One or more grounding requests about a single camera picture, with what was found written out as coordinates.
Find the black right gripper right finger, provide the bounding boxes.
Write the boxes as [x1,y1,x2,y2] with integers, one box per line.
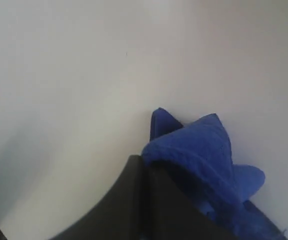
[147,167,231,240]

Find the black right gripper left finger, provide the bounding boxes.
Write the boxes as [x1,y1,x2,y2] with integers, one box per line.
[53,155,145,240]

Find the blue towel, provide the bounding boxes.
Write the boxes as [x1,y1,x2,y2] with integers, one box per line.
[141,108,285,240]

